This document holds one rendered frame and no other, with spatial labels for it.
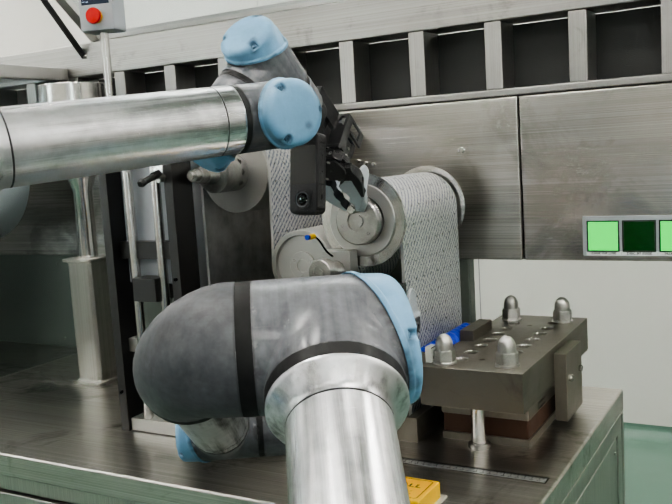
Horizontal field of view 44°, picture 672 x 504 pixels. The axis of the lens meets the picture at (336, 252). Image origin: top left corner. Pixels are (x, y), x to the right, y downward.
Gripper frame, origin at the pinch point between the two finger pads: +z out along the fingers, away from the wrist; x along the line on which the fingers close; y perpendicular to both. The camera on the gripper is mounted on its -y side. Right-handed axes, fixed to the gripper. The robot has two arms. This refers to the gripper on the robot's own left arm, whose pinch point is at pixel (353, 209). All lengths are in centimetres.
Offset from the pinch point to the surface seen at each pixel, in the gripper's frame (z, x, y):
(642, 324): 255, 4, 116
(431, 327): 24.6, -5.8, -7.0
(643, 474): 254, -3, 48
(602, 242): 33.8, -29.3, 16.1
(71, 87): -8, 68, 25
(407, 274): 11.5, -5.8, -4.5
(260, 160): -1.6, 19.9, 9.5
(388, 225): 4.4, -4.1, 0.0
